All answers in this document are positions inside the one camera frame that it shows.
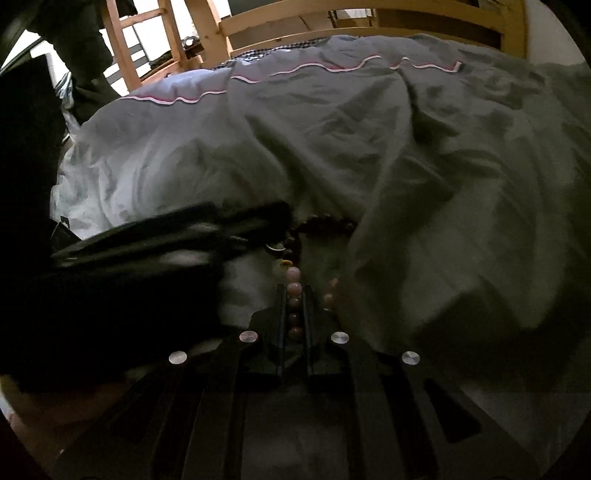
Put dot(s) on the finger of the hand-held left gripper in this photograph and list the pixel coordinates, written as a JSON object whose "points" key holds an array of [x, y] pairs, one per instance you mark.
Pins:
{"points": [[184, 235]]}

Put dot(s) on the wooden bed frame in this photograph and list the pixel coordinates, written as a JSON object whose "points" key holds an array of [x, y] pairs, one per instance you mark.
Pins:
{"points": [[369, 18]]}

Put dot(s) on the checkered mattress sheet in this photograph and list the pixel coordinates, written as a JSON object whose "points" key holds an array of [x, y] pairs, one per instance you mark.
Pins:
{"points": [[277, 50]]}

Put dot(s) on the wooden ladder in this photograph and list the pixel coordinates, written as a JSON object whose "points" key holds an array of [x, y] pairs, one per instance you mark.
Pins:
{"points": [[120, 50]]}

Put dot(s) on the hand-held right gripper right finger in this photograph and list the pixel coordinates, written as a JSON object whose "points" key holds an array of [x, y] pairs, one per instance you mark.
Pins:
{"points": [[310, 318]]}

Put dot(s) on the grey duvet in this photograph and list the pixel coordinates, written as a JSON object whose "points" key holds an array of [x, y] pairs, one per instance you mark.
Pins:
{"points": [[323, 161]]}

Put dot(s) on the black hanging coat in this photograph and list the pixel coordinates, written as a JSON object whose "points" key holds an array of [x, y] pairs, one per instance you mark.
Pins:
{"points": [[78, 41]]}

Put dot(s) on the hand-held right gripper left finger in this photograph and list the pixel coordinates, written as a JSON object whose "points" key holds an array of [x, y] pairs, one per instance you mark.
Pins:
{"points": [[280, 318]]}

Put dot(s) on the small round desk clock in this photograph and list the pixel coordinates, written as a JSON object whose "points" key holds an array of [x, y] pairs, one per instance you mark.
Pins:
{"points": [[190, 43]]}

